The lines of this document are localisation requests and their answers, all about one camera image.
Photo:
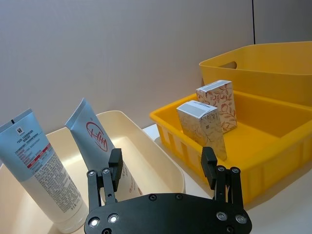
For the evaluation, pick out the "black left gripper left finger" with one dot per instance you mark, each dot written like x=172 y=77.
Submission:
x=107 y=185

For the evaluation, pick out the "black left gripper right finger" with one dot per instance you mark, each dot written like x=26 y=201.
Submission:
x=229 y=185

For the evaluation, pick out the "blue white tube red logo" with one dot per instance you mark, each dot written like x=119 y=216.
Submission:
x=92 y=131

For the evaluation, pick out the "cream plastic tray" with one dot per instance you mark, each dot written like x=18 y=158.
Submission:
x=146 y=156

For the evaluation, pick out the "shallow yellow plastic crate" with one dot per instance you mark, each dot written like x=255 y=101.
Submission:
x=268 y=151

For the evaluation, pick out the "blue white tube small print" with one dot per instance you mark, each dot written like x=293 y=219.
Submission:
x=44 y=170

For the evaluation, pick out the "white box pale floral print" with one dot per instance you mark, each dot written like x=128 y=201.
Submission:
x=200 y=126

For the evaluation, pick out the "white box red floral print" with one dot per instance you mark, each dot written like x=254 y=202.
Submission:
x=224 y=104

